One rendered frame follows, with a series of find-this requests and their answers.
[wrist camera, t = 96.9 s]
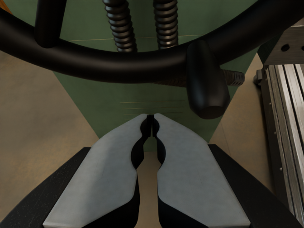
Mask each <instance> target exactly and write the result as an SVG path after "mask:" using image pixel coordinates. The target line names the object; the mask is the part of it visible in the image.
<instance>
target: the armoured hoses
mask: <svg viewBox="0 0 304 228"><path fill-rule="evenodd" d="M102 2H103V3H104V4H105V7H104V9H105V10H106V11H107V15H106V16H107V17H108V18H109V21H108V22H109V23H110V24H111V26H110V29H111V30H112V35H113V36H114V41H115V45H116V46H117V51H118V52H138V49H137V44H136V39H135V38H134V37H135V33H134V32H133V30H134V28H133V27H132V25H133V23H132V21H131V17H132V16H131V15H130V9H129V8H128V5H129V3H128V2H127V0H102ZM177 3H178V1H177V0H153V7H154V10H153V13H154V14H155V16H154V19H155V26H156V32H157V43H158V48H159V49H158V50H161V49H165V48H170V47H174V46H177V45H179V44H178V31H177V30H178V25H177V24H178V19H177V17H178V13H177V11H178V8H177ZM221 71H222V73H223V75H224V77H225V79H226V82H227V85H228V86H238V87H239V86H240V85H242V84H243V83H244V81H245V76H244V73H242V72H238V71H231V70H225V69H224V70H223V69H221ZM150 84H152V83H150ZM153 84H158V85H160V84H161V85H166V86H167V85H169V86H175V87H177V86H178V87H185V88H186V77H183V78H179V79H174V80H169V81H161V82H154V83H153Z"/></svg>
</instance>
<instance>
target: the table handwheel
mask: <svg viewBox="0 0 304 228"><path fill-rule="evenodd" d="M66 3H67V0H38V4H37V12H36V19H35V27H34V26H32V25H30V24H28V23H26V22H24V21H22V20H21V19H19V18H17V17H15V16H14V15H12V14H10V13H9V12H7V11H5V10H4V9H2V8H1V7H0V50H1V51H3V52H5V53H7V54H9V55H11V56H14V57H16V58H19V59H21V60H23V61H26V62H29V63H31V64H34V65H36V66H39V67H42V68H45V69H48V70H51V71H55V72H58V73H61V74H64V75H68V76H73V77H77V78H81V79H86V80H92V81H100V82H108V83H120V84H142V83H154V82H161V81H169V80H174V79H179V78H183V77H186V63H187V48H188V46H189V45H190V44H191V43H192V42H194V41H196V40H204V41H206V42H207V43H208V44H209V46H210V49H211V51H212V52H213V54H214V56H215V57H216V59H217V62H218V64H219V66H220V65H222V64H225V63H227V62H229V61H231V60H234V59H236V58H238V57H240V56H242V55H244V54H246V53H248V52H250V51H252V50H253V49H255V48H257V47H259V46H260V45H262V44H264V43H266V42H268V41H269V40H271V39H272V38H274V37H275V36H277V35H279V34H280V33H282V32H284V31H285V30H286V29H288V28H289V27H291V26H292V25H294V24H295V23H297V22H298V21H300V20H301V19H302V18H303V17H304V0H258V1H257V2H255V3H254V4H253V5H251V6H250V7H249V8H247V9H246V10H245V11H243V12H242V13H241V14H239V15H238V16H236V17H235V18H233V19H232V20H230V21H228V22H227V23H225V24H224V25H222V26H220V27H219V28H217V29H215V30H213V31H211V32H209V33H207V34H205V35H203V36H201V37H199V38H196V39H194V40H191V41H189V42H186V43H183V44H180V45H177V46H174V47H170V48H165V49H161V50H155V51H148V52H111V51H105V50H99V49H94V48H90V47H85V46H82V45H78V44H75V43H71V42H69V41H66V40H63V39H61V38H60V33H61V28H62V22H63V17H64V12H65V7H66Z"/></svg>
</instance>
